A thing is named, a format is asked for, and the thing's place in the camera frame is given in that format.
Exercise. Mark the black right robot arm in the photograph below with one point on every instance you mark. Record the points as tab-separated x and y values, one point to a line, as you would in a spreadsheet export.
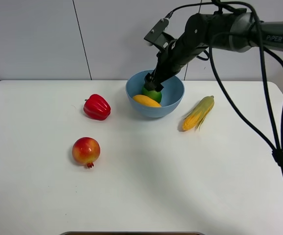
232	32

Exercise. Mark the blue plastic bowl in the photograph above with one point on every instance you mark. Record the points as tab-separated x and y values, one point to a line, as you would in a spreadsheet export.
172	94

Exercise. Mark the yellow mango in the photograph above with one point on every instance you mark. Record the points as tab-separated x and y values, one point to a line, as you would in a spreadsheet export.
146	101

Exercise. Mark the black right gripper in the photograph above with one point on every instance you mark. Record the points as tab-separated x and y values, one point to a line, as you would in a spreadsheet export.
172	60

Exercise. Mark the red yellow pomegranate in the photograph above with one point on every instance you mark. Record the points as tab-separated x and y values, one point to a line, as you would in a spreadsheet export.
86	151

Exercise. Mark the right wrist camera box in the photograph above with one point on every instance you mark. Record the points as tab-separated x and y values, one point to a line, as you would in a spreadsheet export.
158	37

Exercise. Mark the green lime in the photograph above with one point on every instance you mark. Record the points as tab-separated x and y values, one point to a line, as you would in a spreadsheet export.
154	95

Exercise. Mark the corn cob with husk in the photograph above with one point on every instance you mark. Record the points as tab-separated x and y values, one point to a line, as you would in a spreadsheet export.
198	114

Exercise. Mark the red bell pepper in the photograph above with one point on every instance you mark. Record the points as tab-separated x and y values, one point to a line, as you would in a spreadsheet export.
96	107

